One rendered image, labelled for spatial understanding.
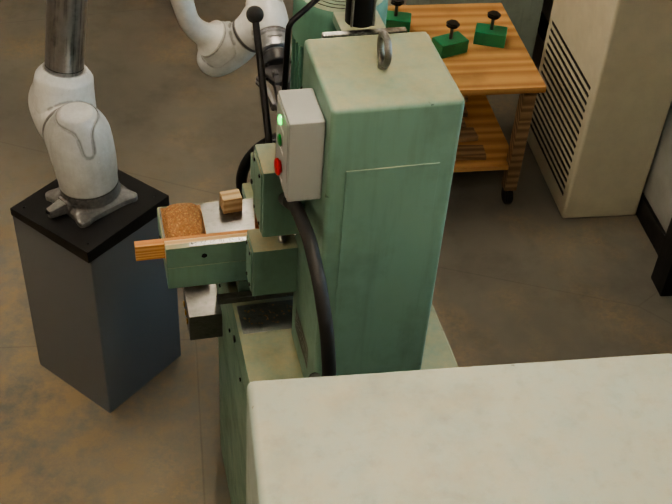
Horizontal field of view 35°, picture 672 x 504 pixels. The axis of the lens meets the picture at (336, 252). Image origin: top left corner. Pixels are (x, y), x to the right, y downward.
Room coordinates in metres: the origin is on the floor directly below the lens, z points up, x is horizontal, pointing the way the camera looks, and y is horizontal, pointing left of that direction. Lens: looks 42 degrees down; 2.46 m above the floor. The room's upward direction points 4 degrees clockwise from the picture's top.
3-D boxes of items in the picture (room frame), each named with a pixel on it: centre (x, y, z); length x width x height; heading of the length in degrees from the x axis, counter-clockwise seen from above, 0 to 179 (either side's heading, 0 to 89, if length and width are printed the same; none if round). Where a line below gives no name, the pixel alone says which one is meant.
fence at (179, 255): (1.74, 0.07, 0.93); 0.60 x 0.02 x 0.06; 106
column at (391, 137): (1.52, -0.06, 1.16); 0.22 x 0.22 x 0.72; 16
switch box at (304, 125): (1.45, 0.07, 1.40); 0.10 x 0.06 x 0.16; 16
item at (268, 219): (1.55, 0.11, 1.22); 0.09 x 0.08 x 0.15; 16
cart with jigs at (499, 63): (3.29, -0.28, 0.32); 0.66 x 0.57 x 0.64; 102
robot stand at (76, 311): (2.19, 0.66, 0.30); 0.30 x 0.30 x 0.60; 56
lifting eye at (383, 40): (1.52, -0.05, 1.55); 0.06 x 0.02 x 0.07; 16
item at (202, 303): (1.86, 0.32, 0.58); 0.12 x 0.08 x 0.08; 16
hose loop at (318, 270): (1.36, 0.04, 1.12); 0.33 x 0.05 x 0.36; 16
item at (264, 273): (1.57, 0.13, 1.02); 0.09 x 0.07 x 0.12; 106
